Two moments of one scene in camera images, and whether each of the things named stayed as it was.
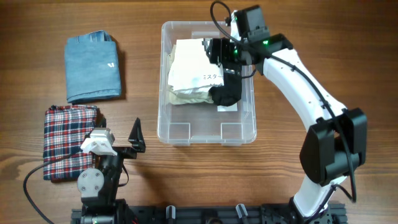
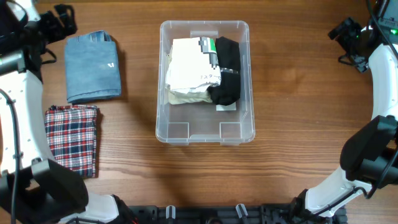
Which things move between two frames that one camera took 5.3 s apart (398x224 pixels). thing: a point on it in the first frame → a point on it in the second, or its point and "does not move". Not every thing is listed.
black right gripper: [224, 58] → [354, 28]
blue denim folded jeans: [92, 67] does not move
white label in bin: [232, 107] does not move
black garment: [229, 93] does not move
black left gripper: [137, 140] → [60, 33]
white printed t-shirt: [191, 68] does not move
